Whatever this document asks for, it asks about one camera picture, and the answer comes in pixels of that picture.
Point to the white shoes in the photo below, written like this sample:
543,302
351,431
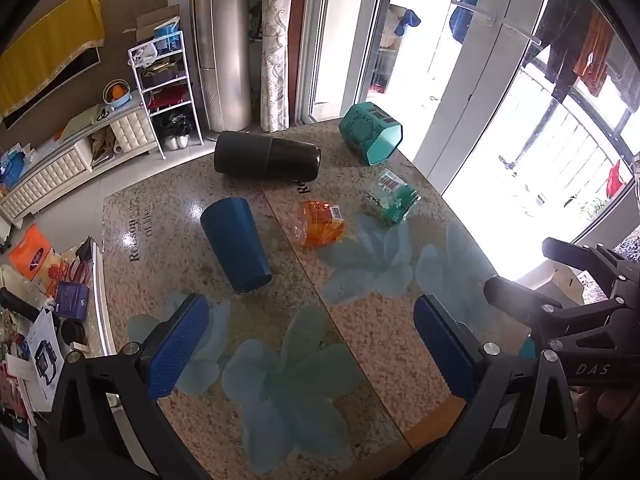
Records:
177,141

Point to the blue bowl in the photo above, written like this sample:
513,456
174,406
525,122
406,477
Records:
117,96

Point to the black cylinder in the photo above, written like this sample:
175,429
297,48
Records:
19,304

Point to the black round container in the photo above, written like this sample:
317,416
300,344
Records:
73,332

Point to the teal hexagonal cup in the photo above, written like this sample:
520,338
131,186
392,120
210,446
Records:
367,130

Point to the white plastic bag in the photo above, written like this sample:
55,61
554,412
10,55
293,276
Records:
144,55

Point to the orange snack packet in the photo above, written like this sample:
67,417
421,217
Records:
320,225

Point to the white shelf rack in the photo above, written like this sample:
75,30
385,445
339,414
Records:
165,100

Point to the orange hanging garment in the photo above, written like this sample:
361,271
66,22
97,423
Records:
592,55

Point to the black tumbler cup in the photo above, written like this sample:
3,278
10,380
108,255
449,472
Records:
267,155

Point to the patterned curtain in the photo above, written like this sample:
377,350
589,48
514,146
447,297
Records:
275,45

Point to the blue packet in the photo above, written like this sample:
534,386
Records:
166,37

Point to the red hanging cloth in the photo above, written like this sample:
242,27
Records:
616,180

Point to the blue hanging garment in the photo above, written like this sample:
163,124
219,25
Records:
467,5

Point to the white tufted cabinet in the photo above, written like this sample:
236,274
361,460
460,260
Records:
65,165

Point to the black hanging garment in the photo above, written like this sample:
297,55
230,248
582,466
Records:
565,40

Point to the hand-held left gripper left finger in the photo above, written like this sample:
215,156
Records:
177,347

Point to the silver standing air conditioner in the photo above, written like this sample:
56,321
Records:
222,45

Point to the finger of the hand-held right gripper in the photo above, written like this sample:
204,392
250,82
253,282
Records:
575,252
520,297

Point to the yellow cloth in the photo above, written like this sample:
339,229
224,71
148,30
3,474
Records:
47,45

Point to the dark blue cup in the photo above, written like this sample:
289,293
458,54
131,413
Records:
235,242

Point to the person's right hand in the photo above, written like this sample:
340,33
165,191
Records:
607,410

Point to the small blue hanging cloth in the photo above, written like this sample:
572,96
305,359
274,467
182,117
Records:
407,21

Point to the green snack packet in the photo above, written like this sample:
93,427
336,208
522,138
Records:
392,197

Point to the white printed paper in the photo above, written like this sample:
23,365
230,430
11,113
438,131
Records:
42,355

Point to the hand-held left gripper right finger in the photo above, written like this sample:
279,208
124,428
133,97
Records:
445,347

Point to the small blue box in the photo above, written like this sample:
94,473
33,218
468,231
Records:
71,301

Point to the black television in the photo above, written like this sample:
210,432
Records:
55,87

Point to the plain cardboard box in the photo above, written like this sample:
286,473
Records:
567,282

